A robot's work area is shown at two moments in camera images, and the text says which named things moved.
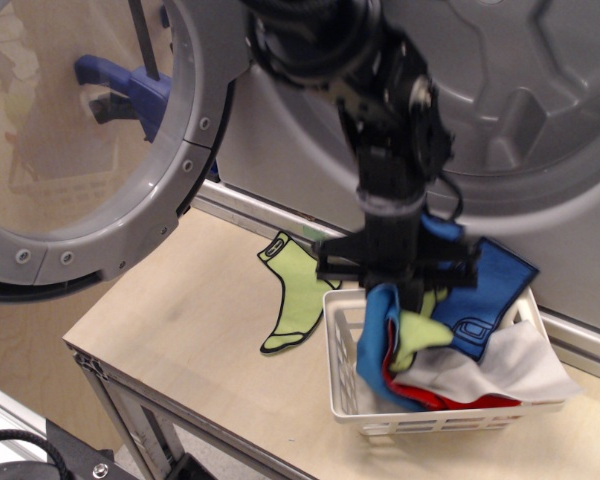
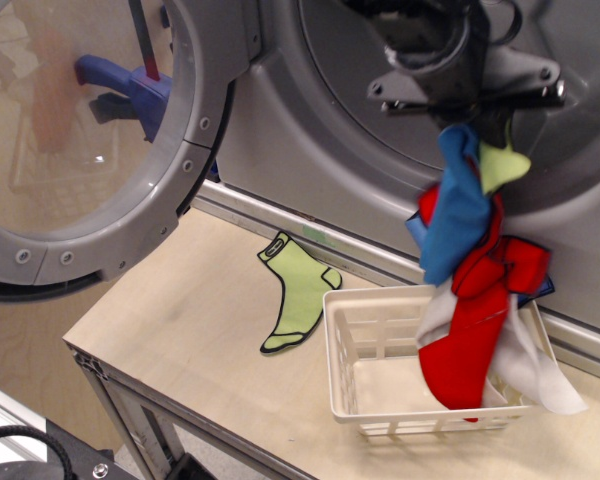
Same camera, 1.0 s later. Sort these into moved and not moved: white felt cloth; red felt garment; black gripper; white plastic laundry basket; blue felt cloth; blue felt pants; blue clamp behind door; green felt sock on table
Moved: blue felt pants; black gripper; blue felt cloth; white felt cloth; red felt garment
Not moved: white plastic laundry basket; blue clamp behind door; green felt sock on table
